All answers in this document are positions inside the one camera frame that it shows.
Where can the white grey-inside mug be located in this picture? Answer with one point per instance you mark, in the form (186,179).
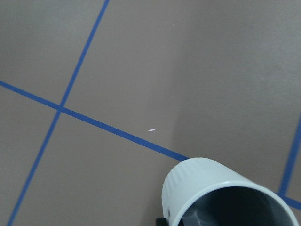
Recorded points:
(203,192)

